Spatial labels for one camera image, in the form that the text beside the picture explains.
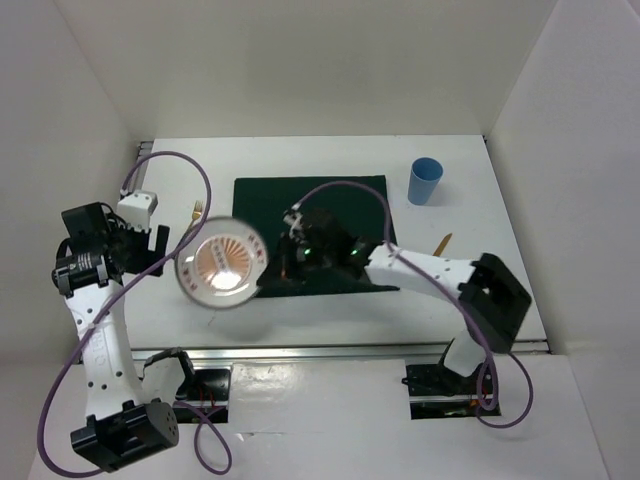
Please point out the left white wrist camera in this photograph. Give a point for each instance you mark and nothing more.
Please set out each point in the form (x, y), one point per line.
(136, 209)

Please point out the blue plastic cup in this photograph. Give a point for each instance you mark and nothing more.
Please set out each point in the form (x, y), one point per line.
(425, 175)

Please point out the dark green cloth placemat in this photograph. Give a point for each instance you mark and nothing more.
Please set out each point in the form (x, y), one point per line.
(262, 202)

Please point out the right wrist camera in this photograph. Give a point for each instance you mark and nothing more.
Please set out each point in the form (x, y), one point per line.
(293, 219)

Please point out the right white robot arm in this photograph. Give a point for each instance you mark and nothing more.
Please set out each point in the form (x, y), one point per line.
(493, 301)

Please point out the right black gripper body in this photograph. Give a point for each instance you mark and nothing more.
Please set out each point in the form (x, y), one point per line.
(311, 256)

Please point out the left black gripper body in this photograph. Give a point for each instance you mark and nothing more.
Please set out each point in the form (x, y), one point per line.
(133, 245)

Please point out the round plate orange sunburst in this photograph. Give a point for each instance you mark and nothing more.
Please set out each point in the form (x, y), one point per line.
(220, 267)

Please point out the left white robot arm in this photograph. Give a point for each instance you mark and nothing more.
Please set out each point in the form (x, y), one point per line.
(129, 414)

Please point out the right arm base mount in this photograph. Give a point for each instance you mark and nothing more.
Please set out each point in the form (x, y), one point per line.
(437, 393)

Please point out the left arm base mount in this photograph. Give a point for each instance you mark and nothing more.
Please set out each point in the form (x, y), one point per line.
(209, 392)

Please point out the gold fork black handle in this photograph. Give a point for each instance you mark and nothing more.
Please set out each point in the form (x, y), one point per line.
(196, 214)

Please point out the gold knife black handle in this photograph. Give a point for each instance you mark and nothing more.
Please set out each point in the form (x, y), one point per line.
(442, 245)

